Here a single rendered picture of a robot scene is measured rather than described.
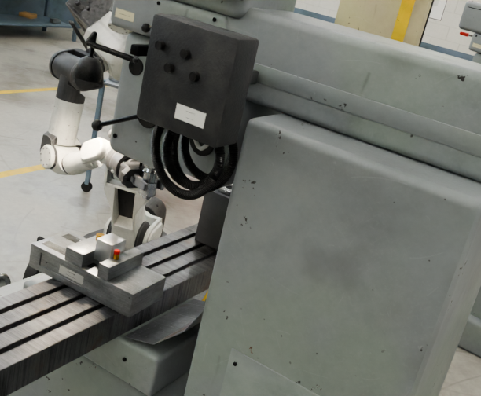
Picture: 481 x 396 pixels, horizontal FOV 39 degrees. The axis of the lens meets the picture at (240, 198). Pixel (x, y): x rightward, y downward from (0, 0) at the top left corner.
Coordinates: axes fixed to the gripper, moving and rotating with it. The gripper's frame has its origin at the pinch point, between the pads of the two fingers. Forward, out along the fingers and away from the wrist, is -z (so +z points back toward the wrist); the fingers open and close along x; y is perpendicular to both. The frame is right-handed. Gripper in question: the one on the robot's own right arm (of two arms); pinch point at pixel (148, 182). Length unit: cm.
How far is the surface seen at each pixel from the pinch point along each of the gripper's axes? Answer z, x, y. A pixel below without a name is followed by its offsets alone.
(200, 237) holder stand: 14.3, 33.6, 26.9
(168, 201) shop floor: 247, 184, 126
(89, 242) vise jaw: 1.2, -14.1, 17.5
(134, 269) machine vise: -9.1, -5.4, 21.4
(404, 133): -66, 14, -38
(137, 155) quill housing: -5.3, -8.6, -10.2
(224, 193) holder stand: 11.3, 36.7, 9.7
